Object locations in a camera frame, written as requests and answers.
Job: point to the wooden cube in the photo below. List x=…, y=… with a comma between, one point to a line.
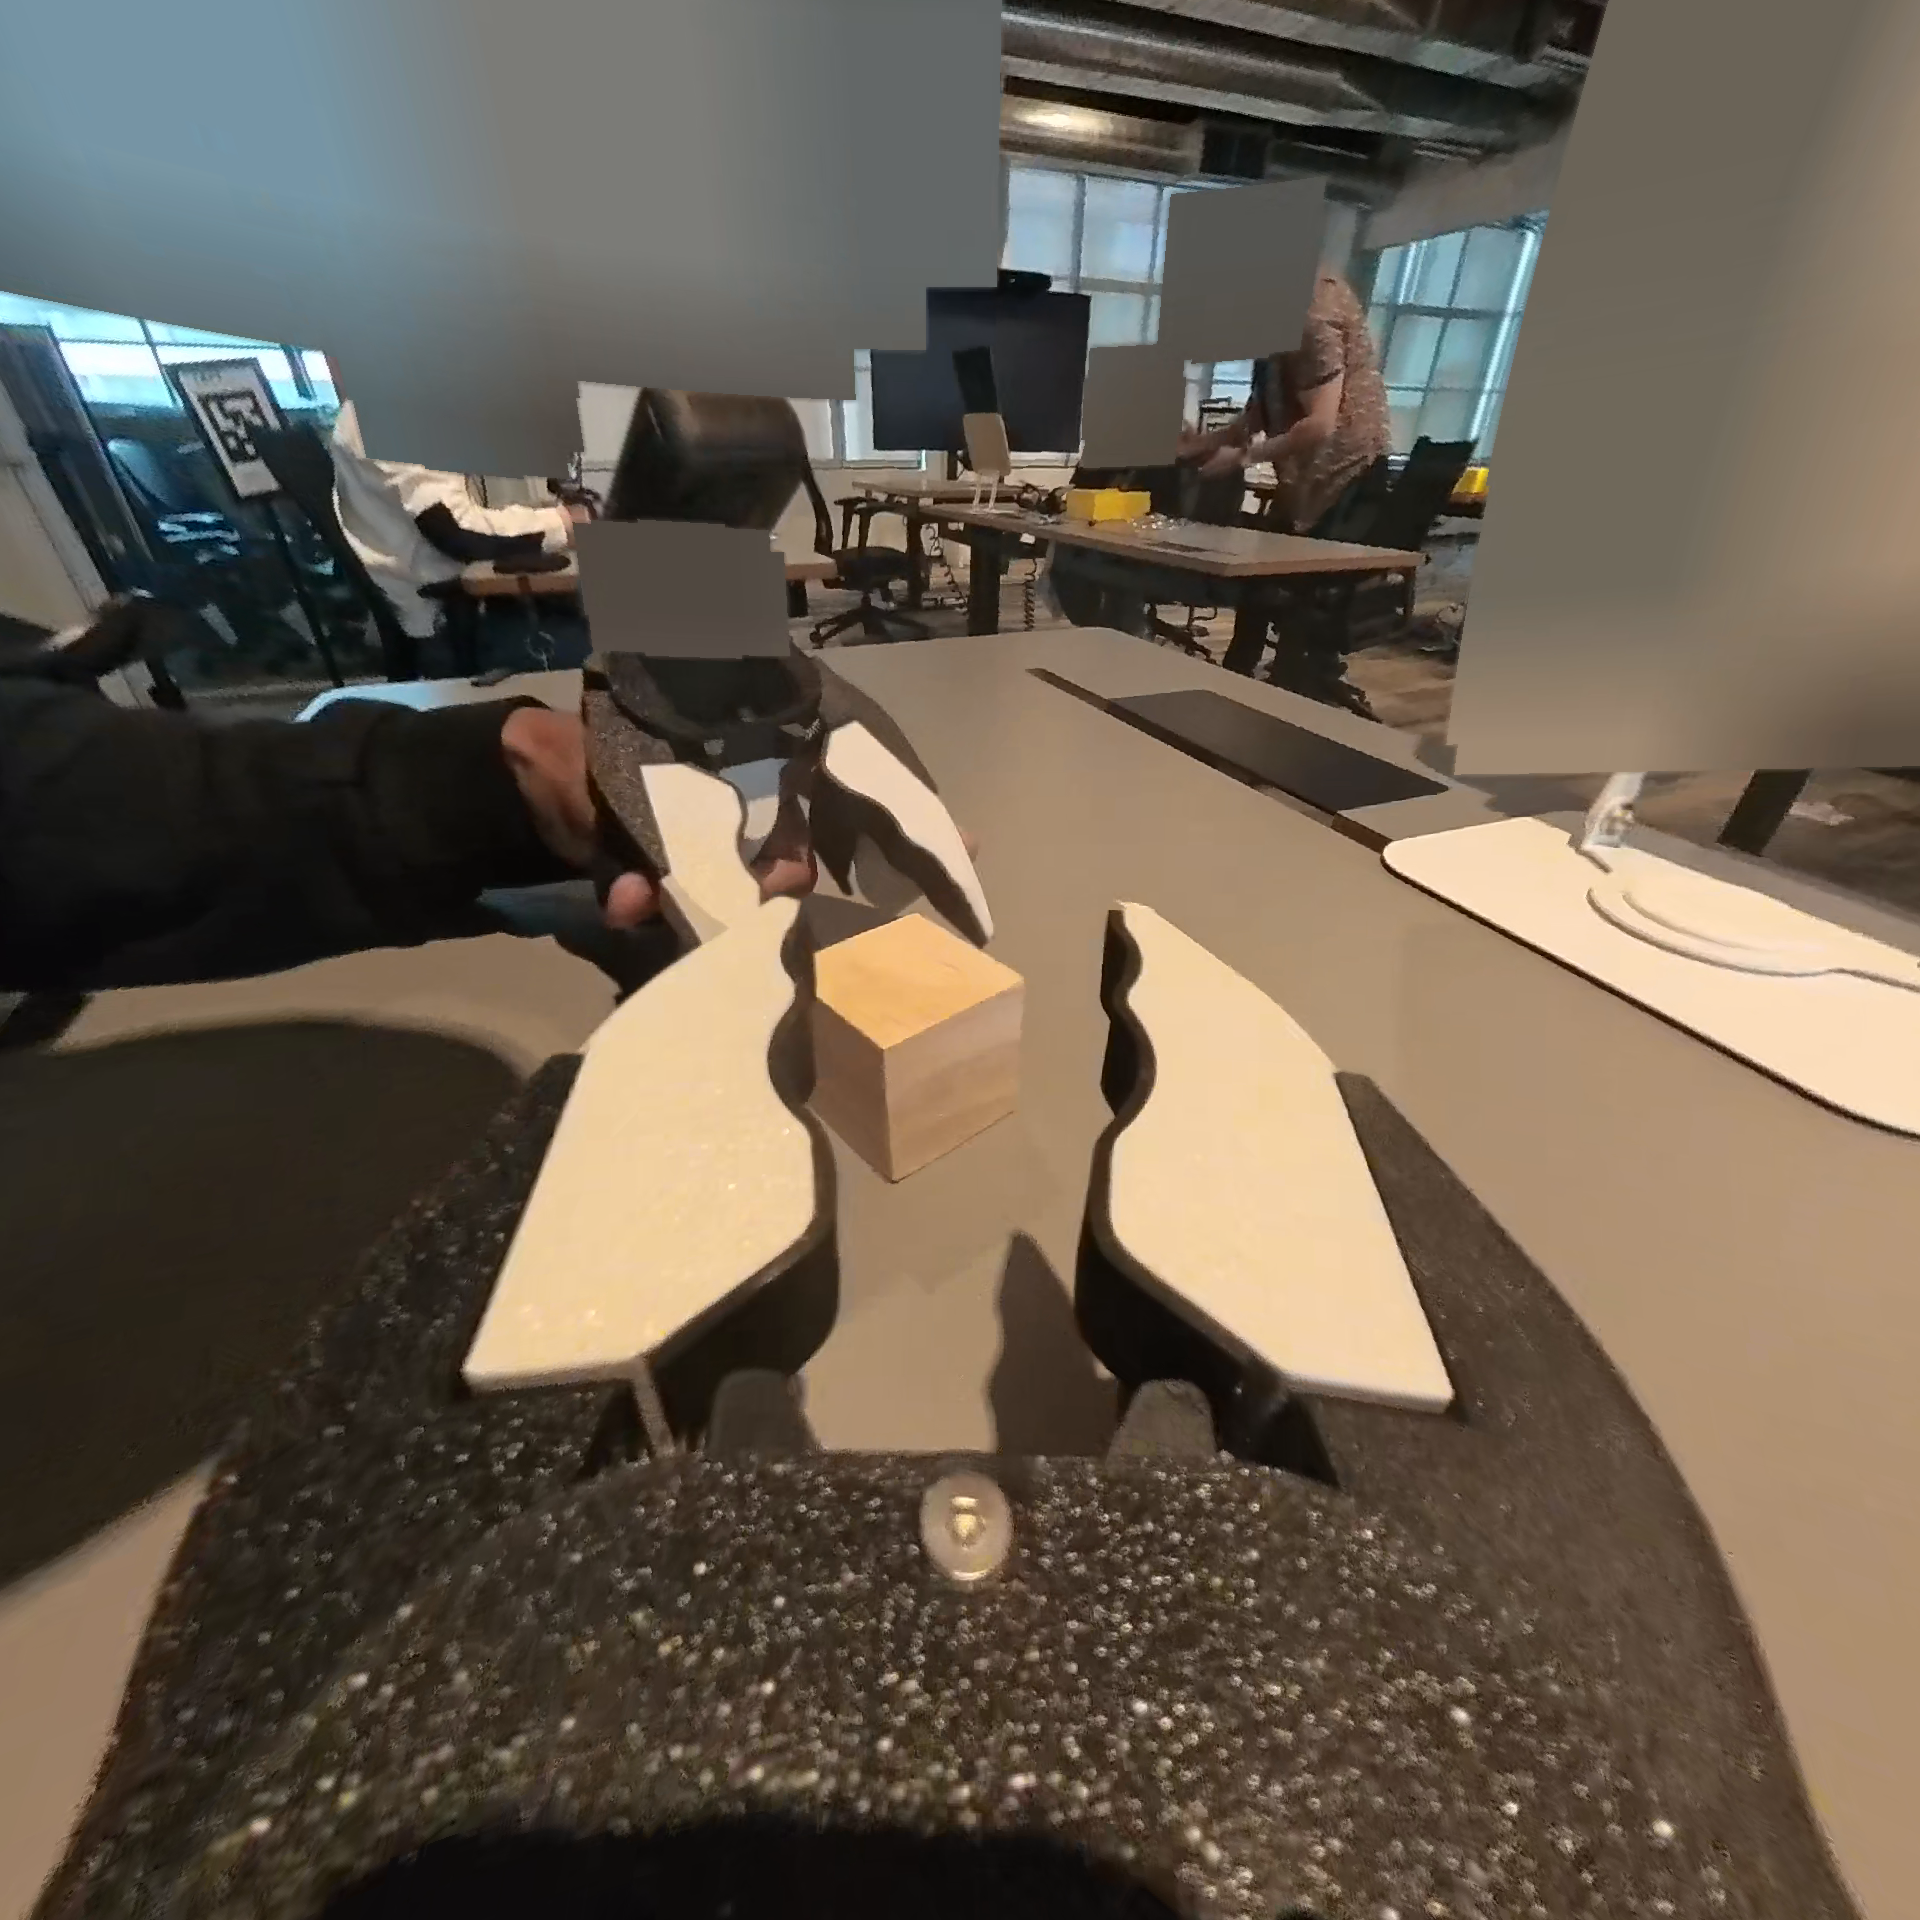
x=915, y=1051

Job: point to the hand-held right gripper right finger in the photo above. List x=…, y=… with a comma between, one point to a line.
x=1261, y=1201

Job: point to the white monitor stand base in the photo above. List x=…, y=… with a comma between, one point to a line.
x=1726, y=924

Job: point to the black monitor stand leg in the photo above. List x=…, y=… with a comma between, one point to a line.
x=1763, y=812

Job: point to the small black monitor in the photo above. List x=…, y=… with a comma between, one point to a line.
x=908, y=401

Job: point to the black desk pad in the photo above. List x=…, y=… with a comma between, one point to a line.
x=1277, y=743

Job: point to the person's left forearm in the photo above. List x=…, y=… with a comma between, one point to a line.
x=257, y=826

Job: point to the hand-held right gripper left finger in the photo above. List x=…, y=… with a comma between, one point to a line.
x=662, y=1188

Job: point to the yellow box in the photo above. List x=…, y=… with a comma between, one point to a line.
x=1107, y=509

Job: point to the wooden desk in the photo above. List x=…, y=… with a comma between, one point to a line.
x=1200, y=549

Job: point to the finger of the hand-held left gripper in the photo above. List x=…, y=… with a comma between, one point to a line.
x=705, y=858
x=923, y=836

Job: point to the black office chair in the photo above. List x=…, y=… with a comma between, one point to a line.
x=871, y=557
x=1403, y=521

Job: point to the person's left hand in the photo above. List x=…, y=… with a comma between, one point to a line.
x=553, y=789

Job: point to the white desk mat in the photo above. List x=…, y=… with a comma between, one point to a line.
x=1516, y=888

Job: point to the pale tablet stand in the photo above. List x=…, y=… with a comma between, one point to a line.
x=988, y=452

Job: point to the printed marker board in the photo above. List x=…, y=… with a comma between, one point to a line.
x=232, y=428

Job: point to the large black monitor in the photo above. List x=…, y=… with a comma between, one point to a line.
x=1015, y=368

